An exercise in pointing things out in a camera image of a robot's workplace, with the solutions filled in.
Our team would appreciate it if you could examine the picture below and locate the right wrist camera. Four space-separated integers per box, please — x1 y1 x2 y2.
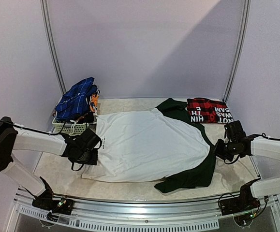
224 120 246 143

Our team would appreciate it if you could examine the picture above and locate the orange black printed garment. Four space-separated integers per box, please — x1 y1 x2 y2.
76 89 100 123

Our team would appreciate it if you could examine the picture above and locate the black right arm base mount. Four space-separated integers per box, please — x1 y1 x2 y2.
218 180 269 228

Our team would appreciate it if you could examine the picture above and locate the white laundry basket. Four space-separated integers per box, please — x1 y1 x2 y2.
52 116 98 135

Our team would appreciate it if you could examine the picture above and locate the aluminium front rail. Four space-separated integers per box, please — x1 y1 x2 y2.
6 188 280 232

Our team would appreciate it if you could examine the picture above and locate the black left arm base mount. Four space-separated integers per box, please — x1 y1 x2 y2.
32 177 74 222

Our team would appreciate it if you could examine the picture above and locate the dark green garment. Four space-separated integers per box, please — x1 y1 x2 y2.
154 98 216 194

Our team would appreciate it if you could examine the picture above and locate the red black plaid shirt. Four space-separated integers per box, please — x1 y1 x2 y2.
187 98 234 124

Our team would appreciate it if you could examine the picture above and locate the aluminium left corner post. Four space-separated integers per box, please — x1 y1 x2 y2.
40 0 66 95

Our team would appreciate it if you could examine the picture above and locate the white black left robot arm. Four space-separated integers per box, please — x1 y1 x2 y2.
0 116 102 210

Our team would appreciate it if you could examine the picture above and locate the blue patterned garment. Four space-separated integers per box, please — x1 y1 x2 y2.
55 77 98 122

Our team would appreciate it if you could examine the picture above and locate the white garment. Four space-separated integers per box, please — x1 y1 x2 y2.
82 109 210 183

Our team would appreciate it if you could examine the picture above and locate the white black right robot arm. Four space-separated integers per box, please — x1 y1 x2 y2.
214 134 280 211

